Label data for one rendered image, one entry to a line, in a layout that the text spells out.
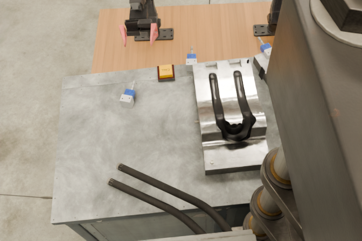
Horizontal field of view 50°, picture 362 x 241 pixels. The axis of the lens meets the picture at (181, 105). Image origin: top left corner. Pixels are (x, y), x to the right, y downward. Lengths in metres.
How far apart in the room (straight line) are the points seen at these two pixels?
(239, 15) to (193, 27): 0.25
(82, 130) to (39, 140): 1.04
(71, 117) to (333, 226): 1.54
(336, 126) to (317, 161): 0.07
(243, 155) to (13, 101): 1.91
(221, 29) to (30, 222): 1.60
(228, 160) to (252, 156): 0.10
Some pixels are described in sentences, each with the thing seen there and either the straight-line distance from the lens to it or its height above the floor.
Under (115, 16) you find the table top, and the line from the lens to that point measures 2.15.
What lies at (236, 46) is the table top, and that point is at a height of 0.80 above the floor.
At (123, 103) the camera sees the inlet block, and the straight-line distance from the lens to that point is 1.76.
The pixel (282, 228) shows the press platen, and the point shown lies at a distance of 1.08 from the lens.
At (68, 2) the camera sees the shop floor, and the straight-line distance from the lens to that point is 3.50.
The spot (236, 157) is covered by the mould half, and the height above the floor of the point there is 0.86.
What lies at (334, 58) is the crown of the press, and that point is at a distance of 0.42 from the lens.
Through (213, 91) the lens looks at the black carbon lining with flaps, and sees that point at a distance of 1.70.
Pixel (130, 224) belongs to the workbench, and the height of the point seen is 0.55.
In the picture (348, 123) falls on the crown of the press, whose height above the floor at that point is 2.01.
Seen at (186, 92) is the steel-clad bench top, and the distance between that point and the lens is 1.80.
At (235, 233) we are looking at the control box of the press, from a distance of 0.88.
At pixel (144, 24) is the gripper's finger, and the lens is 1.49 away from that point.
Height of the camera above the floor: 2.32
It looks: 60 degrees down
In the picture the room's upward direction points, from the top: 7 degrees counter-clockwise
